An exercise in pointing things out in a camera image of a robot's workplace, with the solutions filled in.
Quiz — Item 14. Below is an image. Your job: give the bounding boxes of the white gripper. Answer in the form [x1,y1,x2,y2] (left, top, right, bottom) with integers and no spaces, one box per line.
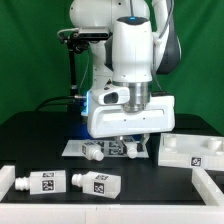
[87,95,175,150]

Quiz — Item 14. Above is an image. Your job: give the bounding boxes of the white square tabletop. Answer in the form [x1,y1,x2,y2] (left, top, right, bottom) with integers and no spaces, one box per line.
[158,133,224,171]

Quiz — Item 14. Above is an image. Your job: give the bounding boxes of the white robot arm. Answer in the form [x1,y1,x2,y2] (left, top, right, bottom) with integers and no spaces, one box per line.
[70,0,181,138]

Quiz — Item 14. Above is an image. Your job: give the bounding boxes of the white sheet with tags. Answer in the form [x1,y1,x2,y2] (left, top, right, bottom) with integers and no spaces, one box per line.
[62,139,148,158]

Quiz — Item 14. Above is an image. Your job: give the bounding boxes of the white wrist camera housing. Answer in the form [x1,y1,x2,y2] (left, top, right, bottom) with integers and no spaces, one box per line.
[91,85,130,105]

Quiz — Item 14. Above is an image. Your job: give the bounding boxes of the black cables on table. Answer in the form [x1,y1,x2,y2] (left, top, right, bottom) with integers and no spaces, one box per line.
[34,94,88,113]

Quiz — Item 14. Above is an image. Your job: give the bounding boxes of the black camera stand pole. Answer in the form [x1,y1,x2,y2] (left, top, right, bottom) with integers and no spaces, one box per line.
[67,41,88,112]

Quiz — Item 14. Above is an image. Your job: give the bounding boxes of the grey camera on stand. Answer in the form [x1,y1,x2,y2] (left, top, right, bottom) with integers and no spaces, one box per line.
[57,26,110,41]

